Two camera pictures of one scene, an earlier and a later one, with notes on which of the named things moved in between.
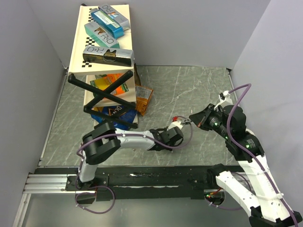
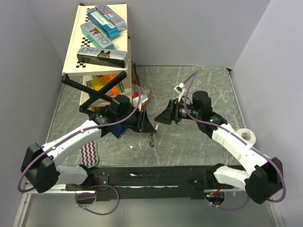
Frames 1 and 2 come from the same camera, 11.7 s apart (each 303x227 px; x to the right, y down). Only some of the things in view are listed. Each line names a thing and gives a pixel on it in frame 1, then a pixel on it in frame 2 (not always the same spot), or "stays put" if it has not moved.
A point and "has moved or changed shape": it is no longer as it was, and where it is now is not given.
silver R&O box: [111, 26] → [106, 11]
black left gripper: [172, 144] → [143, 124]
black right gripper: [200, 118] → [171, 113]
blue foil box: [107, 23] stays put
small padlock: [187, 121] has moved or changed shape
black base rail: [138, 183] stays put
